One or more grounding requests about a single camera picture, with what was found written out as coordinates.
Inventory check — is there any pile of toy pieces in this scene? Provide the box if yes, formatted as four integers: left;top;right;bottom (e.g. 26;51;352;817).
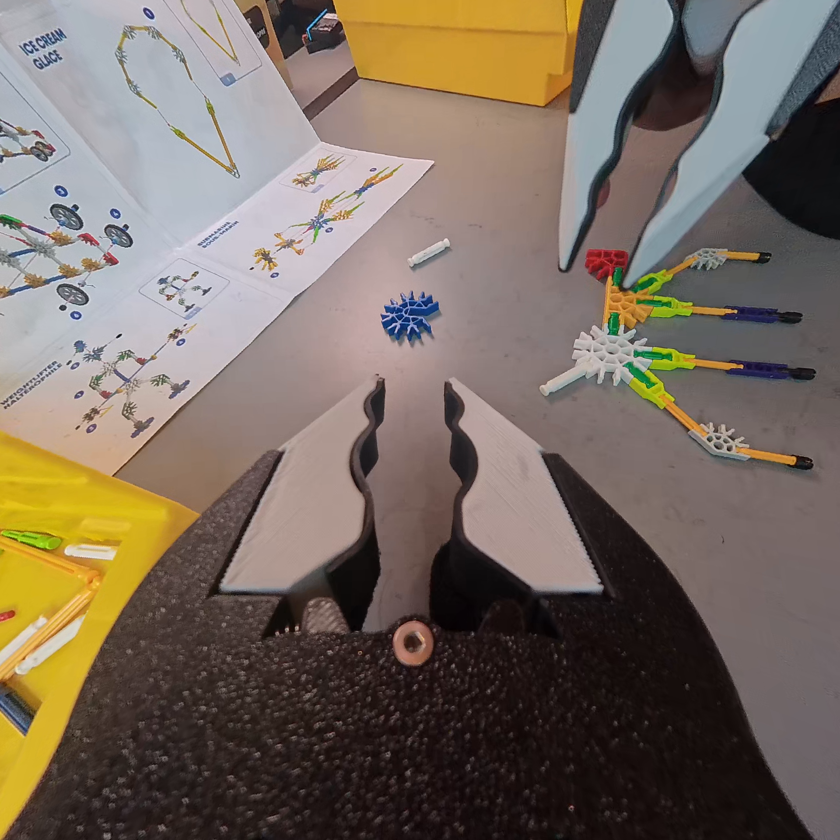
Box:
0;525;122;736

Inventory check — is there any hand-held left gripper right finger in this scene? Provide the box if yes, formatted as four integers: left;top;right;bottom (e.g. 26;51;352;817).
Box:
430;377;605;631

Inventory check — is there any blue snowflake connector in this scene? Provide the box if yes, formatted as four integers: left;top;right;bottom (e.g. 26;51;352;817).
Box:
381;290;439;345

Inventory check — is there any multicoloured construction toy model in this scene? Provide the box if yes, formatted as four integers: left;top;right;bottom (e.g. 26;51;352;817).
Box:
539;248;816;471

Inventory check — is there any person's right hand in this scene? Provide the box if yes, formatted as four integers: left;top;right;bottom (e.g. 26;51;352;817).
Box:
630;39;721;132

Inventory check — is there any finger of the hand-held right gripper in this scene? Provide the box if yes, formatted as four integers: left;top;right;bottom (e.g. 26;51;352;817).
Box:
622;0;833;291
556;0;680;273

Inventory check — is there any yellow plastic bin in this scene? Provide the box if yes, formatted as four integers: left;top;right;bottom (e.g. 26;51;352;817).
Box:
333;0;586;108
0;430;201;840

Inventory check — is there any grey desk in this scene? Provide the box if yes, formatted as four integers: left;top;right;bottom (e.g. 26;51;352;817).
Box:
112;62;840;840

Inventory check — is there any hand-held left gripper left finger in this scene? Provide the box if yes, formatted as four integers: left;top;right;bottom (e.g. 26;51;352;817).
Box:
218;375;387;632

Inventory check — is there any white instruction sheet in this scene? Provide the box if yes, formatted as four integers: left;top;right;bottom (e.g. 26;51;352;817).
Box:
0;0;435;475

